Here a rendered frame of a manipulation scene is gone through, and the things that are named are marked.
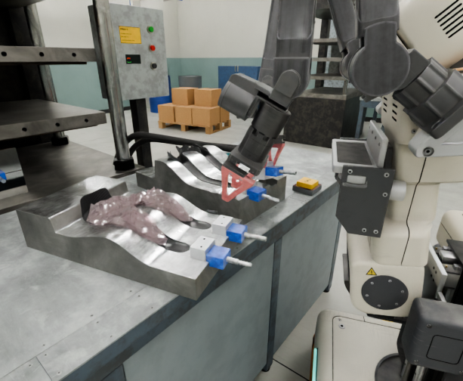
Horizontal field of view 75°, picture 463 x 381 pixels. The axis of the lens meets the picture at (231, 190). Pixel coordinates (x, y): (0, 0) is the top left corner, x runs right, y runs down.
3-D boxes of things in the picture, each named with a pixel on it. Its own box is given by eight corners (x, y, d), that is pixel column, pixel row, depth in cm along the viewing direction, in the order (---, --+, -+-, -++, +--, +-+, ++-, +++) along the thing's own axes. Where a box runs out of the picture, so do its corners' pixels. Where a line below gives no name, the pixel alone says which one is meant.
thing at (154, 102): (177, 110, 802) (175, 75, 767) (160, 113, 758) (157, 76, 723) (162, 109, 834) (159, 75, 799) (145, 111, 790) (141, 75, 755)
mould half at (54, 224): (242, 236, 83) (242, 200, 79) (196, 301, 61) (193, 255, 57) (101, 205, 101) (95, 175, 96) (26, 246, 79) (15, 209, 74)
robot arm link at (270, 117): (292, 111, 51) (295, 106, 56) (257, 91, 52) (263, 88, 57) (272, 146, 54) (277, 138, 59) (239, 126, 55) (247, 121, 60)
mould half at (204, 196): (285, 199, 106) (288, 162, 100) (239, 228, 87) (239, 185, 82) (186, 168, 135) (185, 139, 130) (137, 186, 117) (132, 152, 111)
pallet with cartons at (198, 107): (231, 126, 615) (231, 88, 586) (209, 134, 549) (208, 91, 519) (183, 121, 667) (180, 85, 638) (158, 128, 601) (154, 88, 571)
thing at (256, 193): (282, 206, 86) (284, 189, 84) (273, 212, 83) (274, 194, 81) (246, 194, 94) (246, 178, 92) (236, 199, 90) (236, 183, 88)
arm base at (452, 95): (495, 91, 40) (461, 85, 50) (449, 51, 40) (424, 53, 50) (436, 140, 44) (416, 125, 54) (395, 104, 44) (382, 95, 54)
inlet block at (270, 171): (299, 181, 92) (300, 162, 91) (291, 183, 89) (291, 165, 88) (263, 176, 101) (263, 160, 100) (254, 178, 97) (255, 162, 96)
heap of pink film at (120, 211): (197, 215, 82) (196, 189, 79) (159, 251, 67) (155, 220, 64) (121, 200, 91) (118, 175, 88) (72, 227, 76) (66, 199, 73)
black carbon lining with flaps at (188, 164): (261, 181, 102) (263, 154, 99) (231, 196, 91) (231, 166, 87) (190, 161, 123) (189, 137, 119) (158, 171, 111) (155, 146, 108)
